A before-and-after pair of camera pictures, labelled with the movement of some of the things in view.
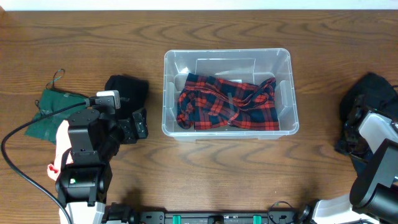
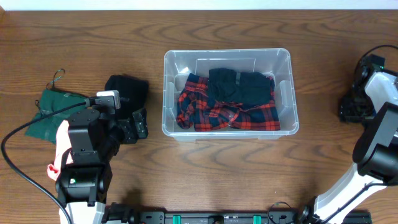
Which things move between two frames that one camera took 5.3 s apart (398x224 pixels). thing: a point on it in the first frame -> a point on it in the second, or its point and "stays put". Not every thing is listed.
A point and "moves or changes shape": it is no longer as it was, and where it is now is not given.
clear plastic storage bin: (229, 94) stays put
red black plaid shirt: (209, 103) stays put
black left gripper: (138, 123) stays put
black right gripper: (341, 146) -> (345, 109)
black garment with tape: (133, 94) stays put
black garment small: (378, 93) moves or changes shape
